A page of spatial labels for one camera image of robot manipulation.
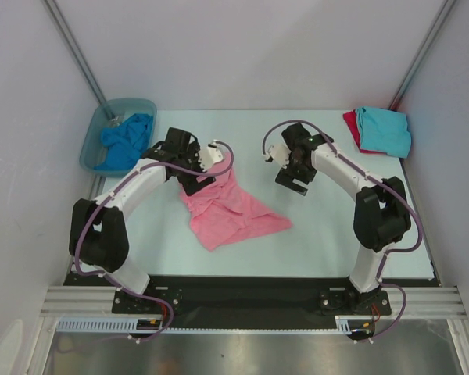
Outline aluminium front rail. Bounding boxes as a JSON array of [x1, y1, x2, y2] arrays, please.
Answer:
[[41, 286, 467, 319]]

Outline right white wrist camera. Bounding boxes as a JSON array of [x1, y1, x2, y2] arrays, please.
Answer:
[[263, 144, 291, 169]]

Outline folded red t shirt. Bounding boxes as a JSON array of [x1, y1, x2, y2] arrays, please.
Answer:
[[342, 110, 384, 155]]

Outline pink t shirt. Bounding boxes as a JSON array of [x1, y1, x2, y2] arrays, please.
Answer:
[[179, 170, 292, 252]]

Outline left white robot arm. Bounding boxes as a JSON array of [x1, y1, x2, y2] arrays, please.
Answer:
[[69, 127, 224, 313]]

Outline right aluminium corner post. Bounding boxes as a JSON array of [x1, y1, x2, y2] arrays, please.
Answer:
[[388, 0, 459, 111]]

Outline crumpled blue t shirt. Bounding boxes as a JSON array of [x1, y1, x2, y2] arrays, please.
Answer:
[[95, 113, 154, 172]]

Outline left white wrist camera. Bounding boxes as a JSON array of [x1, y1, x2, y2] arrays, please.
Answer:
[[198, 141, 224, 172]]

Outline folded light blue t shirt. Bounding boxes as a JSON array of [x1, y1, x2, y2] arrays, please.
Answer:
[[356, 106, 412, 159]]

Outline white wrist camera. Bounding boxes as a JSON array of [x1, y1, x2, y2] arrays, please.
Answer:
[[198, 141, 224, 172], [263, 144, 291, 169]]

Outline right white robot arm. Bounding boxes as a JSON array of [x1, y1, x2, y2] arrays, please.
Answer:
[[263, 121, 411, 313]]

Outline aluminium corner post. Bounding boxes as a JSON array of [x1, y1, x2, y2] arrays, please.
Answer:
[[388, 0, 459, 111], [41, 0, 106, 105]]

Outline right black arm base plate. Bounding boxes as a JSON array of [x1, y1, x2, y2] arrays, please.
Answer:
[[318, 287, 392, 316]]

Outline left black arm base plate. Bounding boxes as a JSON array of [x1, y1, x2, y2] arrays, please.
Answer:
[[111, 287, 183, 315]]

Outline translucent blue plastic bin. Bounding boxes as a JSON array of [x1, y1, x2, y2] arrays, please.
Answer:
[[79, 98, 157, 177]]

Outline left aluminium corner post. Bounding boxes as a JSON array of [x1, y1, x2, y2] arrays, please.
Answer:
[[41, 0, 106, 105]]

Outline slotted cable duct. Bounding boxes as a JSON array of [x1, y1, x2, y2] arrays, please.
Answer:
[[57, 316, 374, 335]]

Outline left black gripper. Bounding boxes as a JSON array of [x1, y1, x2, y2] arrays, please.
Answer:
[[177, 141, 215, 195]]

